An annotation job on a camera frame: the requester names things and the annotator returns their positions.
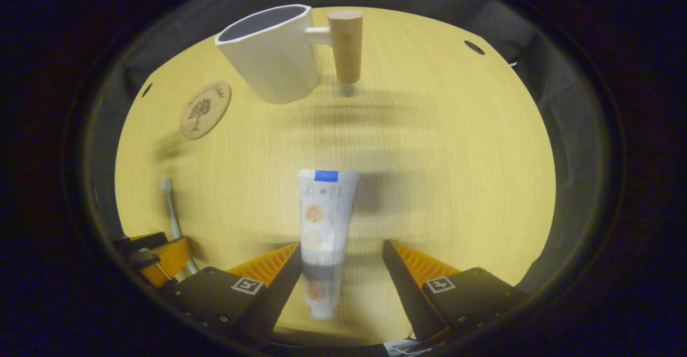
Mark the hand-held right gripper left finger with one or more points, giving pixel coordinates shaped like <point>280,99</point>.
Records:
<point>276,292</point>

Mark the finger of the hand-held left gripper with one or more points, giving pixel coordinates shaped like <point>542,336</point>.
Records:
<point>139,241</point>
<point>172,257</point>

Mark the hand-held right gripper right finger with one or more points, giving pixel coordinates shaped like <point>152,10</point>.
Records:
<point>405,292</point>

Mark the white toothbrush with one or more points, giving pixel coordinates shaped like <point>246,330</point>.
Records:
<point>173,212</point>

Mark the white toothpaste tube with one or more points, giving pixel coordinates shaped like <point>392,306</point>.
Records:
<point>324,223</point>

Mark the round wooden coaster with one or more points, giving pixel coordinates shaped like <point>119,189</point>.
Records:
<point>204,110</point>

